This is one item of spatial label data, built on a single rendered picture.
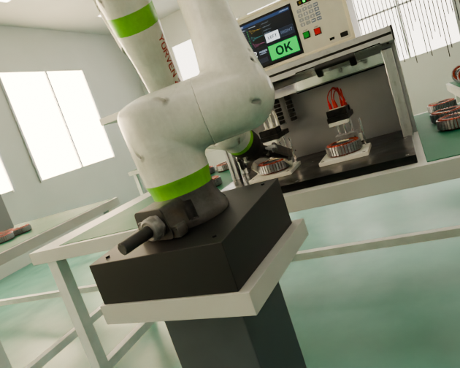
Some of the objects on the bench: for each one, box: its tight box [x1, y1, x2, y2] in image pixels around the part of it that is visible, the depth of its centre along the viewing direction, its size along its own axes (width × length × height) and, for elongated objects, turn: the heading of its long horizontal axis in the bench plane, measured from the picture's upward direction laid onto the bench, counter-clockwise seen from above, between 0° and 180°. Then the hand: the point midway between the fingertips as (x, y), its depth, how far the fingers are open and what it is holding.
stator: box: [257, 158, 290, 175], centre depth 140 cm, size 11×11×4 cm
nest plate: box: [318, 142, 372, 167], centre depth 130 cm, size 15×15×1 cm
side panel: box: [392, 42, 418, 132], centre depth 156 cm, size 28×3×32 cm, turn 40°
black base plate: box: [221, 130, 418, 193], centre depth 137 cm, size 47×64×2 cm
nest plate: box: [249, 161, 301, 185], centre depth 141 cm, size 15×15×1 cm
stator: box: [325, 137, 363, 158], centre depth 130 cm, size 11×11×4 cm
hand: (273, 164), depth 140 cm, fingers closed on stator, 11 cm apart
